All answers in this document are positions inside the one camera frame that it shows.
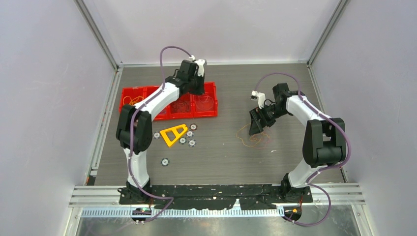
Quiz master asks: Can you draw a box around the red plastic bin far right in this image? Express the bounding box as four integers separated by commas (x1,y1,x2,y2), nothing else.
191,82,218,118

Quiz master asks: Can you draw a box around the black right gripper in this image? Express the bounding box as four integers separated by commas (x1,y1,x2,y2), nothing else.
249,103,290,135

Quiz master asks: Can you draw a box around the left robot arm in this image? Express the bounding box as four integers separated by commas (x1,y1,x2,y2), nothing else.
116,59,207,204

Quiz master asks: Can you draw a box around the blue 10 poker chip upper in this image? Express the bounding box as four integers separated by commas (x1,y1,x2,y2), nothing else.
186,131,194,138

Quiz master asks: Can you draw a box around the aluminium frame rail left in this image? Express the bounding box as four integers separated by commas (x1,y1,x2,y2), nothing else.
63,64,124,236

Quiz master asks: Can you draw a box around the pink wire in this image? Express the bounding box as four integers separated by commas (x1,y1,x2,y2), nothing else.
195,94,216,111

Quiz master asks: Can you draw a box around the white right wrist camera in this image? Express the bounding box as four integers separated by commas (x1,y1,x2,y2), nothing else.
250,90,266,109

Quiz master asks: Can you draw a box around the red plastic bin far left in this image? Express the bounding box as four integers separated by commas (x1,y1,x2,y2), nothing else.
119,87,146,113

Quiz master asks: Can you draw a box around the coloured wire bundle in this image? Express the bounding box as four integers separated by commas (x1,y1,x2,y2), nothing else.
235,123,272,150

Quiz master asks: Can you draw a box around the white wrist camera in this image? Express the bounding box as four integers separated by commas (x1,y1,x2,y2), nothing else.
250,90,266,109
189,55,207,77

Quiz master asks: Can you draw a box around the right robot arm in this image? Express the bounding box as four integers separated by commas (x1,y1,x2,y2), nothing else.
248,83,347,202

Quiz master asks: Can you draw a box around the blue 10 poker chip right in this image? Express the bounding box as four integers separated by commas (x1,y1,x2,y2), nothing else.
188,139,196,147

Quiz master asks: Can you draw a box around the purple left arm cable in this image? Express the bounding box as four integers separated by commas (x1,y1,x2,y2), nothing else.
128,46,195,223

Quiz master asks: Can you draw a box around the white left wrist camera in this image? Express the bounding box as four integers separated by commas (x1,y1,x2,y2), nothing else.
189,55,207,77

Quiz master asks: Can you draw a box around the black 100 poker chip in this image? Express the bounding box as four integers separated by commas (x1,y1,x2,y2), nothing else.
189,123,198,131

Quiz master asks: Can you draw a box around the yellow plastic triangle frame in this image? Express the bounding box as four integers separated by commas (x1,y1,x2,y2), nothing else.
159,124,188,148

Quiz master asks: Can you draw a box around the yellow wire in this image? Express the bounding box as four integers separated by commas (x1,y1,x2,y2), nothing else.
123,95,144,107

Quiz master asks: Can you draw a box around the green 50 poker chip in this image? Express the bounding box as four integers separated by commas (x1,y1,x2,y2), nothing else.
179,137,187,144

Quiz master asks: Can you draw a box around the white slotted cable duct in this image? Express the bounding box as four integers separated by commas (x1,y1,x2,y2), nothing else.
81,206,284,218

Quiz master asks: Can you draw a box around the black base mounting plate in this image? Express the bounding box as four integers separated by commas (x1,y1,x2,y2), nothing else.
118,183,313,210

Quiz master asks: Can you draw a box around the red plastic bin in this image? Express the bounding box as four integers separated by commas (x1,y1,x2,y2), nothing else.
191,82,218,118
119,87,146,113
169,93,193,119
146,86,170,120

